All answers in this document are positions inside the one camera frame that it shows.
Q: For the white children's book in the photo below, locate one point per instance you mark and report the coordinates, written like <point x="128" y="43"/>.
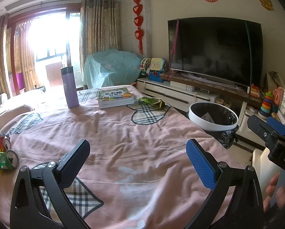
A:
<point x="116" y="105"/>

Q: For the green crushed can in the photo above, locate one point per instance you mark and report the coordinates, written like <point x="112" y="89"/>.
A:
<point x="7" y="162"/>

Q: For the red crushed can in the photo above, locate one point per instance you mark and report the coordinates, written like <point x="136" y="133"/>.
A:
<point x="0" y="145"/>

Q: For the green snack wrapper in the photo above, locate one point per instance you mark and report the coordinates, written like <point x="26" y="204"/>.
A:
<point x="148" y="100"/>

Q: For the small black box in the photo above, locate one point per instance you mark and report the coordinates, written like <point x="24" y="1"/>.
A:
<point x="205" y="90"/>

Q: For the purple thermos bottle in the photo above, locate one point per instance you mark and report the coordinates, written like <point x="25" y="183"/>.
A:
<point x="69" y="88"/>

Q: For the white tv cabinet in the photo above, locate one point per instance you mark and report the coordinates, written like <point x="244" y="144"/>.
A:
<point x="166" y="91"/>

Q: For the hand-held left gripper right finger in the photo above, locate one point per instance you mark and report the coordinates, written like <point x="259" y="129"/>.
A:
<point x="201" y="164"/>

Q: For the stacked round wooden boxes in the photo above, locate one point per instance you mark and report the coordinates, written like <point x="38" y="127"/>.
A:
<point x="220" y="101"/>

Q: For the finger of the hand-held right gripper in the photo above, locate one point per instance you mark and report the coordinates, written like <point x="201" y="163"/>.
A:
<point x="258" y="126"/>
<point x="278" y="126"/>

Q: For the white paper scrap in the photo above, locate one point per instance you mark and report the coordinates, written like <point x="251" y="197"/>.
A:
<point x="206" y="117"/>

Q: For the brown wooden panel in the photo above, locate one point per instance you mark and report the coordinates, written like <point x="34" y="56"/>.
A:
<point x="53" y="75"/>

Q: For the pink thin rod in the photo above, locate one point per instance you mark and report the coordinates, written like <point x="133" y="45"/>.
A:
<point x="174" y="50"/>

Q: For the orange sheer curtain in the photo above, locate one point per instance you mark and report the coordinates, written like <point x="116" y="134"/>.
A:
<point x="25" y="57"/>

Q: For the person's right hand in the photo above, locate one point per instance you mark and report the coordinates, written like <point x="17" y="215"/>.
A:
<point x="282" y="198"/>

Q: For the pink plastic toy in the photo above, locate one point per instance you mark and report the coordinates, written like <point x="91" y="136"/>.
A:
<point x="278" y="96"/>

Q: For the orange toy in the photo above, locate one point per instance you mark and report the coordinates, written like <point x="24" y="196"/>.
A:
<point x="255" y="91"/>

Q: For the wooden sliding door frame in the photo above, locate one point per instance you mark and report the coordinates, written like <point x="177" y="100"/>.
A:
<point x="12" y="52"/>

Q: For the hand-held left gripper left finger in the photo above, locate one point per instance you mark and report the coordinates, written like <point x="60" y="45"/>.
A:
<point x="73" y="164"/>

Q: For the cream sofa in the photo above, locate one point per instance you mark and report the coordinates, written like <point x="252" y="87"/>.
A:
<point x="4" y="114"/>

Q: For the blue plastic toy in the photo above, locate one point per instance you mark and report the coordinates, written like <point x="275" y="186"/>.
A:
<point x="155" y="76"/>

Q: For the white round trash bin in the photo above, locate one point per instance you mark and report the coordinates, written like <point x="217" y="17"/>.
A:
<point x="211" y="127"/>

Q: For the magenta box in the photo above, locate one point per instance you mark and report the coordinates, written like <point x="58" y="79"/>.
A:
<point x="20" y="81"/>

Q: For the golden figure wall sticker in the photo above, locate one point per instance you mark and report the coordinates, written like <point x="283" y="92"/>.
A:
<point x="266" y="2"/>

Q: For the white flat box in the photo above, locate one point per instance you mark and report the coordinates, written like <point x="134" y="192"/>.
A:
<point x="181" y="85"/>

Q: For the colourful activity cube toy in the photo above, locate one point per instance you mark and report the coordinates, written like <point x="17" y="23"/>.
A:
<point x="158" y="64"/>

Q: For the white remote control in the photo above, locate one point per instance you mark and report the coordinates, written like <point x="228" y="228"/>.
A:
<point x="253" y="109"/>

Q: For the brown marble shelf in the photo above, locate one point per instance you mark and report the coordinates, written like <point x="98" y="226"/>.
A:
<point x="204" y="82"/>

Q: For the red heart hanging ornament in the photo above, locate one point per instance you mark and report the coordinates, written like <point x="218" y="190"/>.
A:
<point x="138" y="23"/>

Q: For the white ball cage toy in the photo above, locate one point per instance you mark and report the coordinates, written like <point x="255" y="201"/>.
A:
<point x="145" y="64"/>

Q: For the white side cabinet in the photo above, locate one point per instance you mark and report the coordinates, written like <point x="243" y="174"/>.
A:
<point x="259" y="158"/>

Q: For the black flat television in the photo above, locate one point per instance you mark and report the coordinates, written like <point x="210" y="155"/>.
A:
<point x="216" y="50"/>

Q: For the teal covered armchair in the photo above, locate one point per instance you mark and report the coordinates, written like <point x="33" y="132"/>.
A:
<point x="109" y="66"/>

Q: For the green cover children's book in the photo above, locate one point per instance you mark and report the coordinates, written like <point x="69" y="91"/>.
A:
<point x="115" y="95"/>

